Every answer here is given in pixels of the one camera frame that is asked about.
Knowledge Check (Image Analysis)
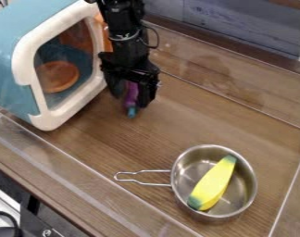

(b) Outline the black cable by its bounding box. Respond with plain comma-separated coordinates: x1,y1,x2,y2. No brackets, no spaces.
0,210,22,237

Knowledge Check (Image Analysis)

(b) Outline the purple toy eggplant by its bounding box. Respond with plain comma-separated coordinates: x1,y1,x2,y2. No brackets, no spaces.
125,81,140,119

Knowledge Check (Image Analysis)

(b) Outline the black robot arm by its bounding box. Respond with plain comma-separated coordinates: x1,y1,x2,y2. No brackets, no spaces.
85,0,160,108

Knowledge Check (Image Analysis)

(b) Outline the yellow toy corn cob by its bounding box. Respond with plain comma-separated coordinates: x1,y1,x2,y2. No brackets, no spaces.
188,155,237,211

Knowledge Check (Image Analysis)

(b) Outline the blue white toy microwave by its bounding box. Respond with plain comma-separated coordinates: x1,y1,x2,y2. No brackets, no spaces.
0,0,106,131

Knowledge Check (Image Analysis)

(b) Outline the orange microwave turntable plate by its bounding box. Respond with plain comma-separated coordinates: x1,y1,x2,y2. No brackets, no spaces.
37,60,79,94

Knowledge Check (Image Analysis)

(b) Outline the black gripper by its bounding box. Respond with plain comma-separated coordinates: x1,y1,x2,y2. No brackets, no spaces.
98,52,160,108

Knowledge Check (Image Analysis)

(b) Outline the silver pot with wire handle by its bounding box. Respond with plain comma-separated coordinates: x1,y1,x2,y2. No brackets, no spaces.
114,144,259,224

